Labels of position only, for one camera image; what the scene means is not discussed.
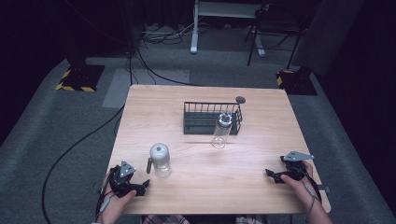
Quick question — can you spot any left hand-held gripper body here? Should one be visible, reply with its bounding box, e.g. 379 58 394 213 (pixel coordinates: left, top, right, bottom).
108 160 142 199

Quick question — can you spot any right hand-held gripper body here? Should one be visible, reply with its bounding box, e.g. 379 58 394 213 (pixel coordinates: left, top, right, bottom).
279 150 315 182

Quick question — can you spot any clear bottle with white lid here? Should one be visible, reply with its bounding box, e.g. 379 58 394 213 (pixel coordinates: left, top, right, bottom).
146 142 173 179

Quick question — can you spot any clear bottle with silver cap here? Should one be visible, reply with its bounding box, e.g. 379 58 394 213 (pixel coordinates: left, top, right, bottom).
211 110 234 150

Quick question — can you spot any black wire basket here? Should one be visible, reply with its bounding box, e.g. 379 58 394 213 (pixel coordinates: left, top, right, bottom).
183 101 244 136

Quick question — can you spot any person's right hand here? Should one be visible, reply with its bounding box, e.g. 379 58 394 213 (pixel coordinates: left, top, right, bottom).
280 161 316 209

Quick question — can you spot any person's left hand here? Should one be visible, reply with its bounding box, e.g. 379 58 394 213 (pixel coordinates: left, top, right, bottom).
98 174 137 222

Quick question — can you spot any black yellow striped stand base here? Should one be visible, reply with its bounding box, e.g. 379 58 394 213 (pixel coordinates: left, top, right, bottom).
54 63 106 93
276 65 318 96

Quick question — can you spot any grey floor mat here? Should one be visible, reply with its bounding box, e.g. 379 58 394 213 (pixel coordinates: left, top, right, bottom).
101 67 191 109

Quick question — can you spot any grey curtain panel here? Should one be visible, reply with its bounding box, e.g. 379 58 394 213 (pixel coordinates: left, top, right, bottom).
291 0 366 77

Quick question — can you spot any black metal chair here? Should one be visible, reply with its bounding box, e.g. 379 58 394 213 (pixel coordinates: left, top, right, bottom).
244 2 308 71

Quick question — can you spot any left hand-held gripper cable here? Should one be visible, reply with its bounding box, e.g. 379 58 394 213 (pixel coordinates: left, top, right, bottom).
94 183 117 219

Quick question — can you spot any hand-held gripper cable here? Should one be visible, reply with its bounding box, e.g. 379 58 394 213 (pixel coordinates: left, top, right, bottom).
94 183 117 219
302 173 323 217

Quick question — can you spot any right hand-held gripper cable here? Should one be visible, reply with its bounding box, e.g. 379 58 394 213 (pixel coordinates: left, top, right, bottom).
302 173 323 217

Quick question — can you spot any thick black floor cable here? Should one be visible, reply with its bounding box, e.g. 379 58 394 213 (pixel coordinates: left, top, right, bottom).
40 105 126 224

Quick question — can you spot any tangle of cables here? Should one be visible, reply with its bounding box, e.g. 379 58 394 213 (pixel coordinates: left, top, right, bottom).
139 21 194 47

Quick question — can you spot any white desk frame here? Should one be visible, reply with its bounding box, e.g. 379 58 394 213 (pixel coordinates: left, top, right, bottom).
189 0 268 59

